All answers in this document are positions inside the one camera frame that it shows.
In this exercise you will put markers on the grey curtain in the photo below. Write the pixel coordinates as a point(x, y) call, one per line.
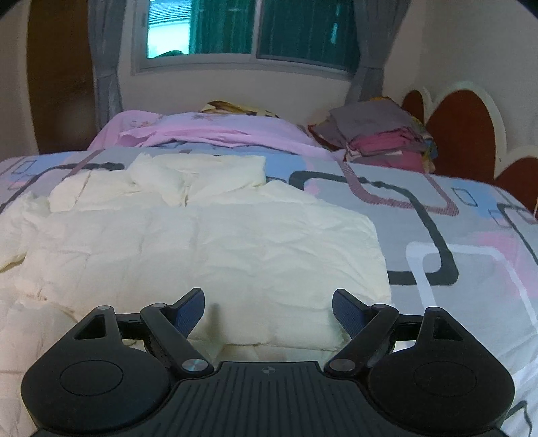
point(372, 50)
point(105, 63)

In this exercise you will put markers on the brown wooden door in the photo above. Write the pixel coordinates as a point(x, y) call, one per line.
point(59, 75)

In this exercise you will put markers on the grey patterned bedspread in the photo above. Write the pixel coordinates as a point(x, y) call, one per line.
point(445, 235)

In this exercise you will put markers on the cream puffer jacket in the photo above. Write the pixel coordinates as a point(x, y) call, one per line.
point(201, 248)

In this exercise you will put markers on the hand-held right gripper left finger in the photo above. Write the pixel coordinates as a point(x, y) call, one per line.
point(190, 311)

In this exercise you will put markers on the window with green blinds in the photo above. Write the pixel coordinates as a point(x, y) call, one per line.
point(269, 29)

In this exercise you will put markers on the grey folded garment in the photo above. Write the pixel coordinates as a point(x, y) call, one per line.
point(365, 119)

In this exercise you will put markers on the pink blanket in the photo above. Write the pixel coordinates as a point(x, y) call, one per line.
point(235, 133)

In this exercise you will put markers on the red-brown scalloped headboard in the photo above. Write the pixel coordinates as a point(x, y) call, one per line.
point(462, 134)

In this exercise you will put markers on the yellow printed pillow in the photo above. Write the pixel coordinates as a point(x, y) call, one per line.
point(235, 108)

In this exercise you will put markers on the magenta folded garments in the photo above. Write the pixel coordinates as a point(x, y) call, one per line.
point(391, 151)

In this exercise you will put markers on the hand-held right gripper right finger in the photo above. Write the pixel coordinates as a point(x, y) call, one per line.
point(347, 311)

